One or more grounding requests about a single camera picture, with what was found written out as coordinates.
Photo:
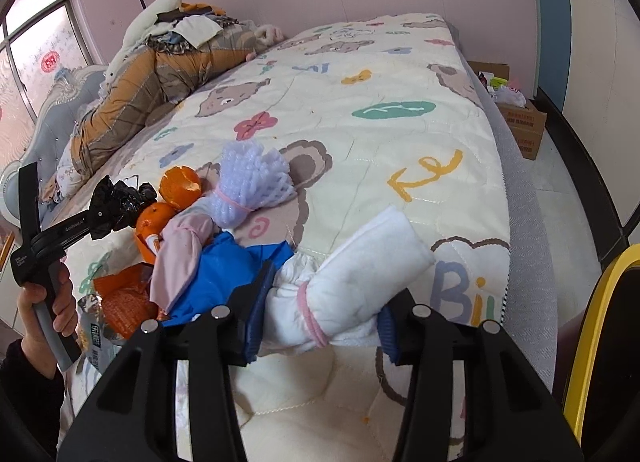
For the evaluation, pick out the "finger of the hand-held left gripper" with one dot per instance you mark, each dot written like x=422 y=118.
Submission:
x=75 y=224

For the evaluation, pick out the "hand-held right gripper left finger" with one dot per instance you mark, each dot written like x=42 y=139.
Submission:
x=256 y=323

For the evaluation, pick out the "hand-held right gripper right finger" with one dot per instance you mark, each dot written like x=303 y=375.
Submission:
x=388 y=334

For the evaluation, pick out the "black plastic bag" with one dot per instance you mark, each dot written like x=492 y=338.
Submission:
x=120 y=202

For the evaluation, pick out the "blue rubber glove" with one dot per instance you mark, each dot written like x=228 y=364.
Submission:
x=220 y=272

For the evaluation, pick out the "white cloth bundle pink band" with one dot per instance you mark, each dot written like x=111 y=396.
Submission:
x=350 y=272

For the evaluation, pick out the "orange snack wrapper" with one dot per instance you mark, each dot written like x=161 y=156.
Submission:
x=125 y=307

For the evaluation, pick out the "yellow rimmed trash bin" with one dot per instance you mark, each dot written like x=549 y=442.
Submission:
x=600 y=302

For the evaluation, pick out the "person's left forearm black sleeve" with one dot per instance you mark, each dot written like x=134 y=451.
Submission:
x=27 y=392

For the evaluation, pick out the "person's left hand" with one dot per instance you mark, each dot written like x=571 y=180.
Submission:
x=61 y=309

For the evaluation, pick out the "orange peel with label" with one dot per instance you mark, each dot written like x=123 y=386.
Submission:
x=150 y=227

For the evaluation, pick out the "grey tufted headboard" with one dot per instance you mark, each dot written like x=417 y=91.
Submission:
x=45 y=132

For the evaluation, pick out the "silver snack packet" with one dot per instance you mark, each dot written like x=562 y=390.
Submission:
x=97 y=337

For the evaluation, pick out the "pink cloth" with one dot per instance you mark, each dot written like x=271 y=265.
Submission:
x=180 y=252

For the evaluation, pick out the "round orange peel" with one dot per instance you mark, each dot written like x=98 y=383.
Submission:
x=180 y=187

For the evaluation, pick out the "grey bed base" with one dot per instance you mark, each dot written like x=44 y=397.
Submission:
x=530 y=252

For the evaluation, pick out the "window with red stickers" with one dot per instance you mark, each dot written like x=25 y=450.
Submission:
x=35 y=57

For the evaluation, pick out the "brown plaid quilt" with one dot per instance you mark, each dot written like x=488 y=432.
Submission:
x=170 y=77

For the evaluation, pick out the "printed bear blanket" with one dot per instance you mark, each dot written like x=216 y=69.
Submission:
x=360 y=152

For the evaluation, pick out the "white plush toy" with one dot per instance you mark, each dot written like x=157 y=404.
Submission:
x=145 y=17

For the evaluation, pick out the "pile of clothes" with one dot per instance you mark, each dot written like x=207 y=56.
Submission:
x=192 y=25

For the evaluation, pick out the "large printed cardboard box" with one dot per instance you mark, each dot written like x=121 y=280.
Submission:
x=525 y=130

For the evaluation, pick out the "pink plush toy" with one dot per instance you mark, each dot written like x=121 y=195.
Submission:
x=270 y=33

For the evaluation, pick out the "small open cardboard box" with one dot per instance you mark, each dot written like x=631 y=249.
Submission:
x=492 y=70

